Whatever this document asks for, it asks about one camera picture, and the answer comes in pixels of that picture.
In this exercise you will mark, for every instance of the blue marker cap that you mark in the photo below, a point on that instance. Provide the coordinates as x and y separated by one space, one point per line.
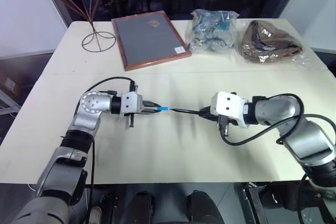
163 108

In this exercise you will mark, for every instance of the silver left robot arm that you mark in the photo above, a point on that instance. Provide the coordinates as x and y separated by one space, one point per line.
89 103

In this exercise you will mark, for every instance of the plastic bag with blue items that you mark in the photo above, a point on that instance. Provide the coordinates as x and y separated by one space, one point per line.
212 31

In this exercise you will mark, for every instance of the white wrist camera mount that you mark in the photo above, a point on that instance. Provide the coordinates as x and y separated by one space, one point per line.
130 103
228 104

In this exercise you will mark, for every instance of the dark rounded shape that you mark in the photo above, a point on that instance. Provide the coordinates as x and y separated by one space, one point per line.
143 207

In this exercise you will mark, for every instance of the plastic bag with brown cloth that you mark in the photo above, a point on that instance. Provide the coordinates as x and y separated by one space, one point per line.
270 43

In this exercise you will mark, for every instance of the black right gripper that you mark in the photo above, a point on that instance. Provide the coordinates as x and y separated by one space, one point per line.
223 123

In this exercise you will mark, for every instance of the wooden framed grey board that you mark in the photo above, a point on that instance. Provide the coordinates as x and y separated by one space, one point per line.
151 37

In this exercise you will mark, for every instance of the black metal base frame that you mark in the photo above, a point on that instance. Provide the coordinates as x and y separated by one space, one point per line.
256 197

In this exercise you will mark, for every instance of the thin black marker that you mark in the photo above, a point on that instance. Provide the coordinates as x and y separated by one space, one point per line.
183 110

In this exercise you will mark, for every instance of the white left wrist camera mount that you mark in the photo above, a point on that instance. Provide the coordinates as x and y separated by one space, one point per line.
130 103

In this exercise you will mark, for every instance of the cardboard box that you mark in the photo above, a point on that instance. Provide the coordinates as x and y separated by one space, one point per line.
10 85

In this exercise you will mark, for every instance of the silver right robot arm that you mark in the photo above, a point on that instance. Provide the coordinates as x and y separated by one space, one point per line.
307 140

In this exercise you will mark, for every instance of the light shoe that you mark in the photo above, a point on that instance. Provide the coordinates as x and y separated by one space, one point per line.
95 214

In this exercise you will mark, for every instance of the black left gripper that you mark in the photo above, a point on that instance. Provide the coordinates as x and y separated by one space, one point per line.
144 106

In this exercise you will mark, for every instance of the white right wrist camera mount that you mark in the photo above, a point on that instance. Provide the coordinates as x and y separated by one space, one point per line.
228 104

